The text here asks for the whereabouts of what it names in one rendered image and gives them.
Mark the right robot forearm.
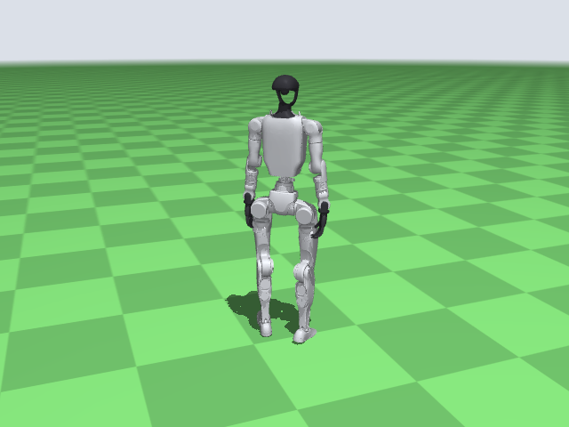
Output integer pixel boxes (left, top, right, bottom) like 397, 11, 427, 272
313, 160, 331, 209

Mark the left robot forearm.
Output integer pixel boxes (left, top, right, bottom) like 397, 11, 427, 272
243, 155, 259, 200

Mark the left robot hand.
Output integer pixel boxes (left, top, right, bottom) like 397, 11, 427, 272
244, 193, 254, 228

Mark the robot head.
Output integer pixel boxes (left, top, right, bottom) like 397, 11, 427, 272
272, 75, 299, 118

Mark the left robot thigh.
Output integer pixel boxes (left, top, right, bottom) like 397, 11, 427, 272
251, 196, 274, 277

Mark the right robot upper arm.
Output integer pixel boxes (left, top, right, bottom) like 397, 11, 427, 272
302, 118, 323, 174

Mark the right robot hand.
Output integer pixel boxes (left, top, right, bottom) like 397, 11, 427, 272
311, 201, 330, 238

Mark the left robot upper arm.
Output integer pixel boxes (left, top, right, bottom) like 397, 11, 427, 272
248, 117, 264, 167

